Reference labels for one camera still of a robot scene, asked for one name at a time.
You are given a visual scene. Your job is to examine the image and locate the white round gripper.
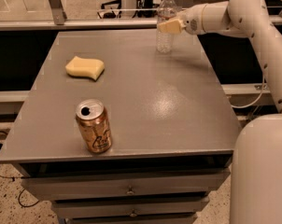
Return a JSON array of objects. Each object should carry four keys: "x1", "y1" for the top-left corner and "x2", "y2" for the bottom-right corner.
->
[{"x1": 157, "y1": 4, "x2": 206, "y2": 35}]

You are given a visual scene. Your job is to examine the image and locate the clear plastic water bottle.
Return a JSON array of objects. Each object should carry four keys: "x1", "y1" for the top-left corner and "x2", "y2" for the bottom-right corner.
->
[{"x1": 156, "y1": 0, "x2": 176, "y2": 53}]

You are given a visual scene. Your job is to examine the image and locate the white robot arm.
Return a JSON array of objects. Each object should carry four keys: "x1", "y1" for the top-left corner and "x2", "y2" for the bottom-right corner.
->
[{"x1": 157, "y1": 0, "x2": 282, "y2": 224}]

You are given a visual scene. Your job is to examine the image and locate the orange soda can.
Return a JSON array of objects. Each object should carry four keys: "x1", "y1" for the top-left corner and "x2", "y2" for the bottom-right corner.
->
[{"x1": 76, "y1": 99, "x2": 112, "y2": 153}]

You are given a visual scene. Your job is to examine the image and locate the yellow sponge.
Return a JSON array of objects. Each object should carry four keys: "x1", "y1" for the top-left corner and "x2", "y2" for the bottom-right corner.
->
[{"x1": 65, "y1": 56, "x2": 105, "y2": 80}]

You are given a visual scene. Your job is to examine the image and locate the grey drawer cabinet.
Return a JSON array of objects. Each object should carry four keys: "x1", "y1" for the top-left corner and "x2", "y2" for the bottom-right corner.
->
[{"x1": 0, "y1": 29, "x2": 240, "y2": 224}]

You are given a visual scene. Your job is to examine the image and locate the grey drawer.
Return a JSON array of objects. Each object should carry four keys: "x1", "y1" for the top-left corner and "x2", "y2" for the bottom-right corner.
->
[
  {"x1": 21, "y1": 168, "x2": 230, "y2": 201},
  {"x1": 52, "y1": 196, "x2": 209, "y2": 218}
]

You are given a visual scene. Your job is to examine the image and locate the top grey drawer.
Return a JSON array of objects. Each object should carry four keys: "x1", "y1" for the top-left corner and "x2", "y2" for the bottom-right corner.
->
[{"x1": 21, "y1": 168, "x2": 230, "y2": 201}]

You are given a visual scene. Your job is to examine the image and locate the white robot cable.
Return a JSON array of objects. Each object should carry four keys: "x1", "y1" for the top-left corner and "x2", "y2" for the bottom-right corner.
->
[{"x1": 230, "y1": 75, "x2": 266, "y2": 110}]

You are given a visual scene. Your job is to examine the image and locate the metal frame rail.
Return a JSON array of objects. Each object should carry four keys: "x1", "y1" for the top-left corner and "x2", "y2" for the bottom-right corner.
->
[{"x1": 0, "y1": 0, "x2": 282, "y2": 31}]

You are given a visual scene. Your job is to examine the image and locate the black floor cable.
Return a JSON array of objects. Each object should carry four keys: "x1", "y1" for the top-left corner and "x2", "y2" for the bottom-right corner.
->
[{"x1": 0, "y1": 130, "x2": 41, "y2": 209}]

